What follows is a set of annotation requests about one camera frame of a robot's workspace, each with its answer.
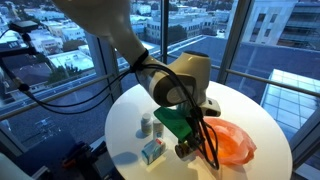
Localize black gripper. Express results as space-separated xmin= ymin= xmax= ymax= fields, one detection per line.
xmin=187 ymin=114 xmax=210 ymax=157

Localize yellow and brown bottle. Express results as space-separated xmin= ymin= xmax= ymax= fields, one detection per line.
xmin=174 ymin=141 xmax=198 ymax=160

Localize orange plastic bag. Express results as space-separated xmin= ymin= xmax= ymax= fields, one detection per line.
xmin=196 ymin=117 xmax=258 ymax=167

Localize slim white bottle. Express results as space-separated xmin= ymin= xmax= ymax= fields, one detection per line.
xmin=152 ymin=118 xmax=165 ymax=139

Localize white bottle orange label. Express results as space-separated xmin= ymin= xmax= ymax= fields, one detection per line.
xmin=140 ymin=112 xmax=153 ymax=136

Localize blue and white carton box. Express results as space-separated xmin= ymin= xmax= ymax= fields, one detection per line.
xmin=141 ymin=138 xmax=167 ymax=166

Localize metal window handrail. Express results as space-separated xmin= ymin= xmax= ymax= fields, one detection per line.
xmin=0 ymin=53 xmax=320 ymax=122

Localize white curved object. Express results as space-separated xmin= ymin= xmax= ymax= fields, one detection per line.
xmin=0 ymin=152 xmax=32 ymax=180

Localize black cable bundle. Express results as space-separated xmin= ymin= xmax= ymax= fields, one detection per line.
xmin=19 ymin=49 xmax=221 ymax=171

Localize black camera stand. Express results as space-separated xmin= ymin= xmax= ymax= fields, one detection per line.
xmin=0 ymin=31 xmax=38 ymax=94

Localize black camera box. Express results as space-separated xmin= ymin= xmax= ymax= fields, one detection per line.
xmin=9 ymin=20 xmax=39 ymax=34

